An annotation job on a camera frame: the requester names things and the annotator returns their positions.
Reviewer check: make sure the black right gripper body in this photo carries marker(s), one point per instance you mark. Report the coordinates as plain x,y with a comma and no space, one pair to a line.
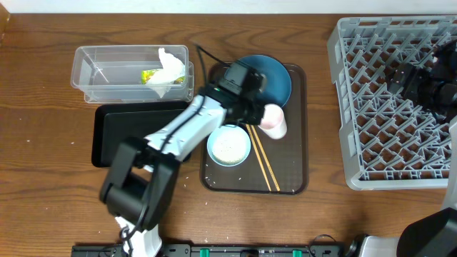
420,87

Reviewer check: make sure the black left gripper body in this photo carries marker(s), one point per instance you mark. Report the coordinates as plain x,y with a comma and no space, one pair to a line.
252,109

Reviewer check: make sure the pink cup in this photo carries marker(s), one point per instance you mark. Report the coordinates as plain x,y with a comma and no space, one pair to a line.
273,123

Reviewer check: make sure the white napkin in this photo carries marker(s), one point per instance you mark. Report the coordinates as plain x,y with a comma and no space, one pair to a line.
169,63

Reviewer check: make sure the yellow green snack wrapper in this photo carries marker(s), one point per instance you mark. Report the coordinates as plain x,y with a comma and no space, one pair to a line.
161,76

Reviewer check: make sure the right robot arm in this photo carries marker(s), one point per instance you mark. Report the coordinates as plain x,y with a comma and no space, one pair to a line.
434,90

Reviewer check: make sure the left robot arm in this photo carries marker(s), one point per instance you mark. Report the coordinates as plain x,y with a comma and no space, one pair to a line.
140,183

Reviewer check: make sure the grey dishwasher rack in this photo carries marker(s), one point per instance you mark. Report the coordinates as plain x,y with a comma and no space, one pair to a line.
383,137

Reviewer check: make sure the dark blue plate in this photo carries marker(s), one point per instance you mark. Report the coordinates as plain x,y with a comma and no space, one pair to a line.
279,84

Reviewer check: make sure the wooden chopstick left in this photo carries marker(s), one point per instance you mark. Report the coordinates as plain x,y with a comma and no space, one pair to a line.
260,162

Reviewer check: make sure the wooden chopstick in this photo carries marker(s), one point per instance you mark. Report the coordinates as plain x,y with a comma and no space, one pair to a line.
260,162
264,158

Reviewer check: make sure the wooden chopstick right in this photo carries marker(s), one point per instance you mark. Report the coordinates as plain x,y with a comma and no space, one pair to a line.
264,158

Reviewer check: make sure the light blue rice bowl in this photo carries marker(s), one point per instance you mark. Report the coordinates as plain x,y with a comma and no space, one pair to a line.
228,145

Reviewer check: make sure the brown serving tray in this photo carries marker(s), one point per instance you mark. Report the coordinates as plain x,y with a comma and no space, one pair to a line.
288,156

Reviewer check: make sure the black tray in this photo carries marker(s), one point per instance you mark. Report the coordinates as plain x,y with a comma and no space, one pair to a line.
115,122

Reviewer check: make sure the clear plastic bin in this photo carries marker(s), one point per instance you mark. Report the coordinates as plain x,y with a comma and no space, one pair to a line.
112,74

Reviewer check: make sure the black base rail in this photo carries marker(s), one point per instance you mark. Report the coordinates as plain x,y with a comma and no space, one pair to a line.
183,250

